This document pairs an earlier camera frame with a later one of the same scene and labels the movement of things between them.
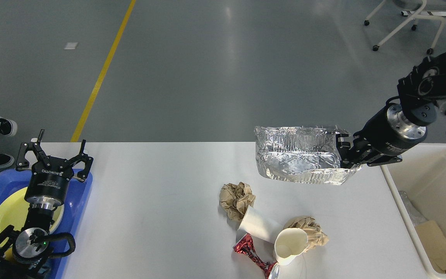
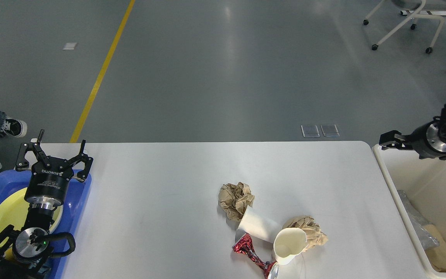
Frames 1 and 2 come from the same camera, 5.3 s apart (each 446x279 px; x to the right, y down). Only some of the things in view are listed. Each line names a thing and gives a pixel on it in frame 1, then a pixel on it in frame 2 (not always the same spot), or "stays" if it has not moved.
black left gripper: x=49 y=186 stays
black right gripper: x=389 y=132 -> x=426 y=138
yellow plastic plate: x=13 y=209 stays
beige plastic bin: x=436 y=177 stays
